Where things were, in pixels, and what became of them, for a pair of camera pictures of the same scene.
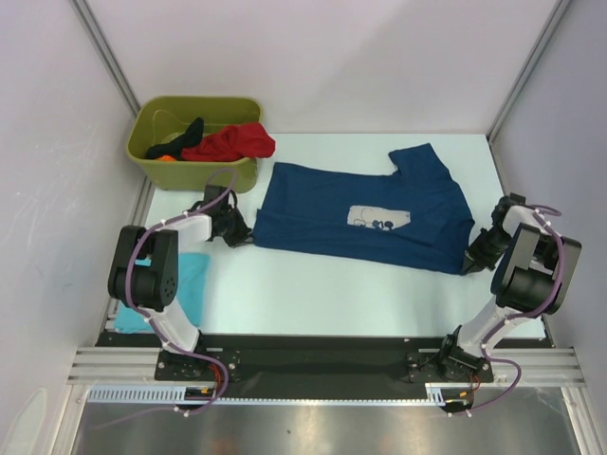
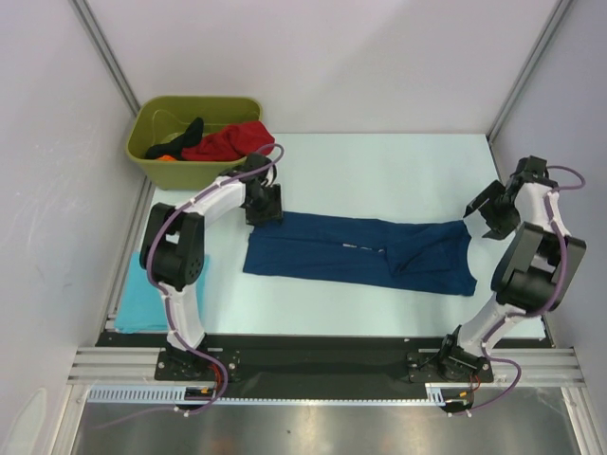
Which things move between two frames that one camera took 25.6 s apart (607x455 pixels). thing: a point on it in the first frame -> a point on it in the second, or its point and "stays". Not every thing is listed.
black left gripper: [243, 234] -> [274, 210]
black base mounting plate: [309, 361] stays
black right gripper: [479, 251] -> [493, 209]
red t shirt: [232, 142] stays
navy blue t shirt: [413, 218] -> [429, 255]
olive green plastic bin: [156, 119] stays
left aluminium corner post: [88, 20] stays
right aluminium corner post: [560, 9] stays
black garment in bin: [174, 147] stays
